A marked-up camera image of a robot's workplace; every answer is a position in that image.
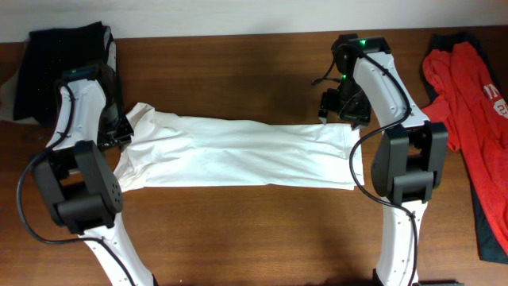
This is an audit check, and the dark teal garment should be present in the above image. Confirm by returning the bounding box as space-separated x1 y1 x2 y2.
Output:
425 31 507 265

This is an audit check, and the grey folded garment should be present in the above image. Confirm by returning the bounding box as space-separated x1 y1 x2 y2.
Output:
103 26 117 72

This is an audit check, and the red t-shirt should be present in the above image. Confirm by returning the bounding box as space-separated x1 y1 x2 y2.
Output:
422 42 507 251

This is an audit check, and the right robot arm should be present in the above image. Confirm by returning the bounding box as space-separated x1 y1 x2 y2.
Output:
318 33 448 286

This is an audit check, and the white t-shirt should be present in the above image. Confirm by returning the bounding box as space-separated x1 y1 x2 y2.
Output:
114 102 364 191

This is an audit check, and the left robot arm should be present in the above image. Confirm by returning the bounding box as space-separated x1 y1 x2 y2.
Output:
28 64 157 285

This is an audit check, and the black folded garment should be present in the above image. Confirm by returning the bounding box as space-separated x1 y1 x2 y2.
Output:
13 21 121 126

